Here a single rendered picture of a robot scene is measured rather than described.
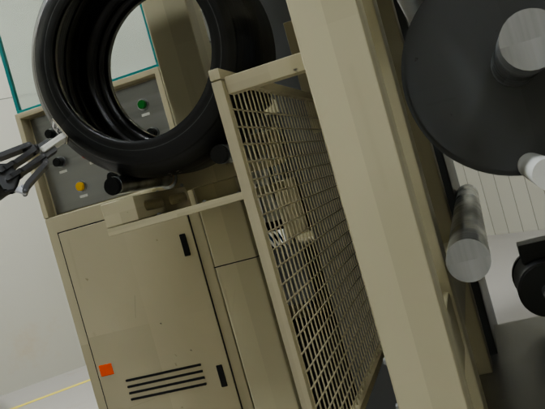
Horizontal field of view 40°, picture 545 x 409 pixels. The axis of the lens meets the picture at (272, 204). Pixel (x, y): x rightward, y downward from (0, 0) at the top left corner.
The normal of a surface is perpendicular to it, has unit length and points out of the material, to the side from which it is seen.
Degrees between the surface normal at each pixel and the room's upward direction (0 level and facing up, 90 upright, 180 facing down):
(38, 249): 90
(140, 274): 90
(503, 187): 90
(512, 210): 90
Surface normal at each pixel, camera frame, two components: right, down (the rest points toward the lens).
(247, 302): -0.25, 0.09
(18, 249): 0.47, -0.11
